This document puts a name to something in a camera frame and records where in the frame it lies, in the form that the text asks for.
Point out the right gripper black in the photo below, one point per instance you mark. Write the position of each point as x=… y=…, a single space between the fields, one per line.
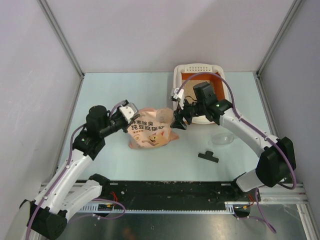
x=177 y=124

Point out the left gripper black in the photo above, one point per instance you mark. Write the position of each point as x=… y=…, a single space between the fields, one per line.
x=125 y=128

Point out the pink cat litter bag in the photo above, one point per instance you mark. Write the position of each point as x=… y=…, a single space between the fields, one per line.
x=152 y=129

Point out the black bag sealing clip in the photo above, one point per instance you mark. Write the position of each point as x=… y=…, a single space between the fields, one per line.
x=209 y=156

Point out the clear plastic scoop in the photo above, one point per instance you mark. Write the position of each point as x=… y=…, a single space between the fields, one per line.
x=223 y=139

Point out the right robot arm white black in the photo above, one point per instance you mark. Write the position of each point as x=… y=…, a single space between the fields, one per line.
x=276 y=156

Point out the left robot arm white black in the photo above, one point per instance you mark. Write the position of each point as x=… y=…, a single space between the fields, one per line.
x=51 y=210

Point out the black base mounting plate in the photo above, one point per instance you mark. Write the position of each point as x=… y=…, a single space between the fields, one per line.
x=174 y=195

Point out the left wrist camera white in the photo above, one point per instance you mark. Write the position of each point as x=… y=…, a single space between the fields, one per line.
x=128 y=109

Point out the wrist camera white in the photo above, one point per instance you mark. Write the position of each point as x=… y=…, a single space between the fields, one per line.
x=128 y=109
x=177 y=95

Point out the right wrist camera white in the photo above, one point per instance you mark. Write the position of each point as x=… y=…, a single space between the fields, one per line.
x=177 y=95

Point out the aluminium frame rail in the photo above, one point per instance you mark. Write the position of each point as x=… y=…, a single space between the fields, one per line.
x=280 y=192

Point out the left aluminium corner post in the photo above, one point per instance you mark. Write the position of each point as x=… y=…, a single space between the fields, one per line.
x=53 y=22

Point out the aluminium corner post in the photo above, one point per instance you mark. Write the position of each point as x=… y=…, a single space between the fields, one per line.
x=53 y=22
x=284 y=27

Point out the right aluminium corner post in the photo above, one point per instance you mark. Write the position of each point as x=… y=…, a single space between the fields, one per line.
x=284 y=27

